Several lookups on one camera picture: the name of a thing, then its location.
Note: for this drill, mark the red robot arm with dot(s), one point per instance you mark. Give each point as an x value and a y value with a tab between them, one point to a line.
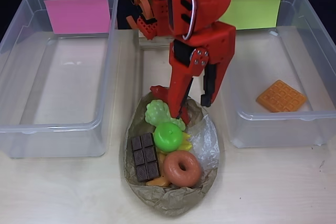
199	3

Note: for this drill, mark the red toy chili pepper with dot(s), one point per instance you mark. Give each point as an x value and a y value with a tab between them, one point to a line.
160	91

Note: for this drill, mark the yellow paper label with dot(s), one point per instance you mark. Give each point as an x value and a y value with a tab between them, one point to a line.
254	11

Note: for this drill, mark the wooden base block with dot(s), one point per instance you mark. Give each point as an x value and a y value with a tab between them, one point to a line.
155	43

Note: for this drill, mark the brown toy chocolate bar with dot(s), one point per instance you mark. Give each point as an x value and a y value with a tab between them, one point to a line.
145	157

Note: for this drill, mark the orange plastic clamp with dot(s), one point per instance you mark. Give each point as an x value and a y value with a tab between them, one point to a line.
143	1

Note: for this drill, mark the pale green toy grapes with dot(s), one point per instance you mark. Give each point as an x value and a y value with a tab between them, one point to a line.
157	111

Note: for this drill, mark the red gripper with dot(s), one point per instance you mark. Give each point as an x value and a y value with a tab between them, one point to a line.
219	44

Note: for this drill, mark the clear plastic bin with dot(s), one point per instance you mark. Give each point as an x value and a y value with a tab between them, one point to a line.
65	77
275	58

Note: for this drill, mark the orange toy croissant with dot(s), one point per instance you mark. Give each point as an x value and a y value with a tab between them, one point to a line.
157	182

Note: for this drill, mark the green toy apple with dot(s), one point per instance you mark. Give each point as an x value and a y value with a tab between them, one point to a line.
168	137

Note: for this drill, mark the yellow toy bananas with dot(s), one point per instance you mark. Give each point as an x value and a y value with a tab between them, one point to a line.
187	145

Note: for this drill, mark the pink paper label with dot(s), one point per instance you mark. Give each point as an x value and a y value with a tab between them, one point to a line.
78	15

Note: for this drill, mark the crumpled brown paper bag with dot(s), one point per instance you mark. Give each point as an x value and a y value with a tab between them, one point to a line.
168	203

